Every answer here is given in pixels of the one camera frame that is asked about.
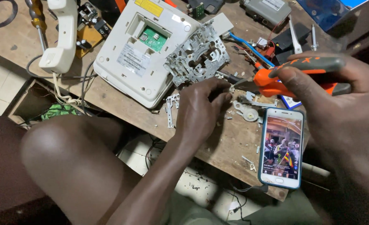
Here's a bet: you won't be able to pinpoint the wooden drawer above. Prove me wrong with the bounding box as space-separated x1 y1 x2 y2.
3 78 60 125

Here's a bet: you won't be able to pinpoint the orange grey pliers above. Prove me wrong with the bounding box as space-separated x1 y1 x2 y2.
234 56 352 98

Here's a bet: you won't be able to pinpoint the blue cable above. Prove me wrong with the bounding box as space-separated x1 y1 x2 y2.
229 32 276 68

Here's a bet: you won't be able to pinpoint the small white plastic fragment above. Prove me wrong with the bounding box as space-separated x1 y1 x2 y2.
241 155 257 173

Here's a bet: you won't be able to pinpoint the black charging cable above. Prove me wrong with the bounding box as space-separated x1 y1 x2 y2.
226 184 269 225

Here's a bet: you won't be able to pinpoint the person's leg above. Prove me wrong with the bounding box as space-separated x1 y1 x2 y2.
0 109 141 225

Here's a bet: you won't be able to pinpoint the blue plastic bag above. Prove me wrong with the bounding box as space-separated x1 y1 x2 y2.
296 0 369 32

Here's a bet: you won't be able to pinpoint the white card with blue edge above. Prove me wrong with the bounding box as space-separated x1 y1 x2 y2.
279 94 302 110

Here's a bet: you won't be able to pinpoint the smartphone in blue case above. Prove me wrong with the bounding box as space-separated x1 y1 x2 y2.
257 107 305 190

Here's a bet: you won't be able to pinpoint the grey metal box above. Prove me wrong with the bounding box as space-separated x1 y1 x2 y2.
240 0 292 28

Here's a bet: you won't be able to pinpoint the small green circuit board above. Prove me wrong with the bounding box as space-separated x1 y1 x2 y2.
187 0 205 20

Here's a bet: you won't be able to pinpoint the person's left hand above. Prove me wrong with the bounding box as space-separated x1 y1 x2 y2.
174 78 234 145

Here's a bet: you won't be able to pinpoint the white plastic gear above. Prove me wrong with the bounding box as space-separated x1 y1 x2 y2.
242 107 259 123

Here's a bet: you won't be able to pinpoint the yellow circuit board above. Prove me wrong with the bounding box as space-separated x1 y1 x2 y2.
75 2 113 59

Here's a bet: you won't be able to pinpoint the red electronic component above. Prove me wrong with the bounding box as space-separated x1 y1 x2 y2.
254 39 277 64

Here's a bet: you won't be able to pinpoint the green cloth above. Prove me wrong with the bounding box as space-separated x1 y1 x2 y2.
41 103 79 121

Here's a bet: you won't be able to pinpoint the white plastic block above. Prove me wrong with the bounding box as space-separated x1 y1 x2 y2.
203 12 234 37

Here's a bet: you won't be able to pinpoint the white telephone handset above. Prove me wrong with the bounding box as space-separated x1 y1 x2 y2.
38 0 79 74

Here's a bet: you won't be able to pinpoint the small silver metal bracket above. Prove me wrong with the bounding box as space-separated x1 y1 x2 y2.
165 93 181 129

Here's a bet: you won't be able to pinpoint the silver metal lever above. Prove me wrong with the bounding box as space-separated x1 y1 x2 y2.
233 91 279 109

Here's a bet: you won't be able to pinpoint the white plastic strip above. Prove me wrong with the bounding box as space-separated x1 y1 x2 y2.
289 16 303 54

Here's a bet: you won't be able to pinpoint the silver metal mechanism chassis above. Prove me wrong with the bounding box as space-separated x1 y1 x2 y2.
164 20 232 88

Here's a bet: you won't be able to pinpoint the person's right hand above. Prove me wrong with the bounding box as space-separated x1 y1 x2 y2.
269 51 369 171

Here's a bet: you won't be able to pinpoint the black rubber ring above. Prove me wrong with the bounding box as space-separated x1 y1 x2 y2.
0 0 19 29

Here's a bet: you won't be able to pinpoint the silver metal bolt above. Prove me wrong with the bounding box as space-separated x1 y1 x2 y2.
311 24 319 52

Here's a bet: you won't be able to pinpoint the white telephone base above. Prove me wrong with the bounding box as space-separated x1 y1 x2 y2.
93 0 204 109

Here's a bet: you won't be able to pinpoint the black plastic box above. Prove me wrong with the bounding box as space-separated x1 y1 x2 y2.
271 22 312 65

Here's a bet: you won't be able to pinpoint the white coiled phone cord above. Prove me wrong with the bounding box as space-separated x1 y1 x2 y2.
52 72 86 107

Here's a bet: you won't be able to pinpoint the amber handle screwdriver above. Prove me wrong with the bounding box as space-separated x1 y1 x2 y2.
25 0 49 53

